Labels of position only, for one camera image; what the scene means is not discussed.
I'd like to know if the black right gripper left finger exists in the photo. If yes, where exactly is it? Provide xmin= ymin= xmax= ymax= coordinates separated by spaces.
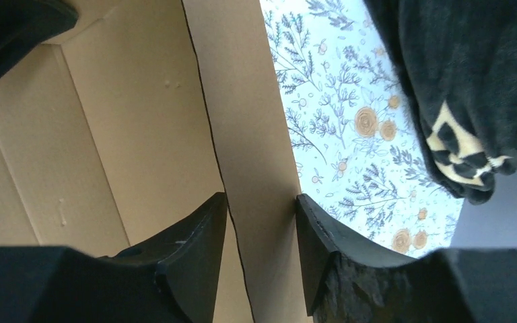
xmin=100 ymin=192 xmax=227 ymax=322

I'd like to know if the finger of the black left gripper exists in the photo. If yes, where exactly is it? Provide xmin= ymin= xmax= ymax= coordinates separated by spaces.
xmin=0 ymin=1 xmax=79 ymax=79

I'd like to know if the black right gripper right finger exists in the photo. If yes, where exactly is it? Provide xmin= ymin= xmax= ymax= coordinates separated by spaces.
xmin=296 ymin=194 xmax=419 ymax=322

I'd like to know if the brown cardboard box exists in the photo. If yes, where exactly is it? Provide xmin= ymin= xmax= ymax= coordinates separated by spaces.
xmin=0 ymin=1 xmax=308 ymax=322

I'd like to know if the black floral blanket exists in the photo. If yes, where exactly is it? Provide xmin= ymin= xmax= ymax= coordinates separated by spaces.
xmin=366 ymin=1 xmax=517 ymax=205

